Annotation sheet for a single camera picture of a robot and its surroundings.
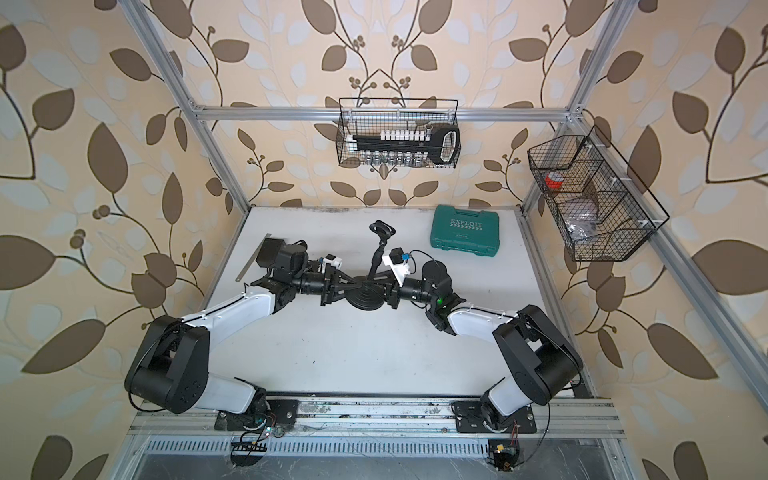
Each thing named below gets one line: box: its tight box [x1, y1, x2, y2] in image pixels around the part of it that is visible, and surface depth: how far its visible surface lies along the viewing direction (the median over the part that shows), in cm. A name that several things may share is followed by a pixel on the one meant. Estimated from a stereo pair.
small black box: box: [256, 238, 285, 268], surface depth 105 cm
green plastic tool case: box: [430, 204, 501, 257], surface depth 110 cm
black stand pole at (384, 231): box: [367, 220, 396, 281], surface depth 70 cm
